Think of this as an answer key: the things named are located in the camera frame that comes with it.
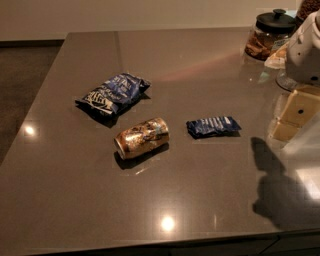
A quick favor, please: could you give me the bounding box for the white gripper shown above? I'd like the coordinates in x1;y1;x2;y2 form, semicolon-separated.
271;10;320;141

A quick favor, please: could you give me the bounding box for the large blue chip bag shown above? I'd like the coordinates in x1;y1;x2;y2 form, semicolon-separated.
75;73;151;116

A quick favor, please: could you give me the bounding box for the small blue snack bag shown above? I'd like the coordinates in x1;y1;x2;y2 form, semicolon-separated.
186;116;241;138

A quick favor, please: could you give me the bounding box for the clear glass cup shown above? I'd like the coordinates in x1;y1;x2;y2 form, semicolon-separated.
276;69;298;91

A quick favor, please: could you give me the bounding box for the snack packet beside jar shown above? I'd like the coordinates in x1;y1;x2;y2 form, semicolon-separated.
264;43;288;69

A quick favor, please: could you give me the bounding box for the glass jar with black lid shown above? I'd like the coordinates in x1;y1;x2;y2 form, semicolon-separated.
245;9;295;61

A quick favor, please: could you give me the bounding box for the jar of brown snacks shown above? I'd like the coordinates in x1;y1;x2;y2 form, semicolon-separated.
296;0;320;23

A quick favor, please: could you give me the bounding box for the gold soda can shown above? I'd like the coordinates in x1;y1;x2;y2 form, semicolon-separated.
114;118;169;160

